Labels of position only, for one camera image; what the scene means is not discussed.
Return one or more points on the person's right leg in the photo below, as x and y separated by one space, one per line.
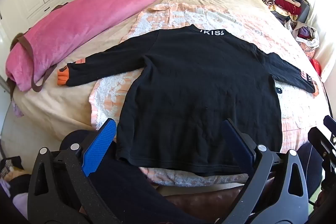
309 163

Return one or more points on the mixed clothes heap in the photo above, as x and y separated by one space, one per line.
11 182

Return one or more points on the peach and white towel blanket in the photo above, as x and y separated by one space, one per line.
183 16

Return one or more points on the pink fleece blanket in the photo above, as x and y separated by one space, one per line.
78 19

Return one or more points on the black long-sleeve sweater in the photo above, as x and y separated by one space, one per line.
194 87

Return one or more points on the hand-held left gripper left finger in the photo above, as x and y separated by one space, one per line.
101 145

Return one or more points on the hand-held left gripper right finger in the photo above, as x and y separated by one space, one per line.
238 146

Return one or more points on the red plastic object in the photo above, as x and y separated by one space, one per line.
316 65

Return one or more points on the white plastic bag of clothes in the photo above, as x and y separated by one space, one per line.
305 35

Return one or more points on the brown bed base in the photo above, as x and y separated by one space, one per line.
204 199

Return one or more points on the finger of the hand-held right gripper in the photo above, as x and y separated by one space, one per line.
321 142
331 124

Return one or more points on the dark grey suitcase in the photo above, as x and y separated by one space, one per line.
302 12

